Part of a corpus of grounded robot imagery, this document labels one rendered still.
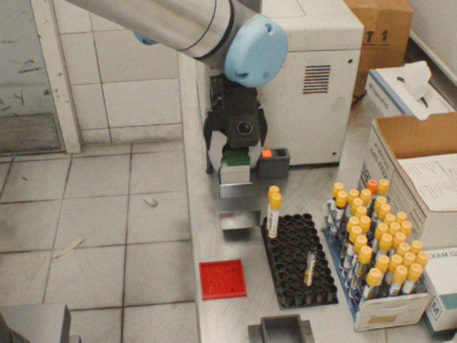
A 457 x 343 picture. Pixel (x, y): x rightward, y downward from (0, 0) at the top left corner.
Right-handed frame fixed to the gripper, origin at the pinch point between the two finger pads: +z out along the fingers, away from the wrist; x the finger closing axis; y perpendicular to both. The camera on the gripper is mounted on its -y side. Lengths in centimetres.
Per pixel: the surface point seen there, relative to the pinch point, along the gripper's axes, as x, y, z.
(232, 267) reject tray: 2.1, -14.6, 8.8
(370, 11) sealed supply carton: -40, 46, -8
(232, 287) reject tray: 2.6, -18.5, 8.8
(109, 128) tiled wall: 44, 141, 88
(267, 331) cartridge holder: -1.3, -27.6, 7.6
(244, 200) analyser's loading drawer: -1.4, -3.3, 5.0
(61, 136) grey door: 67, 135, 86
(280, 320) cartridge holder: -3.2, -26.9, 6.1
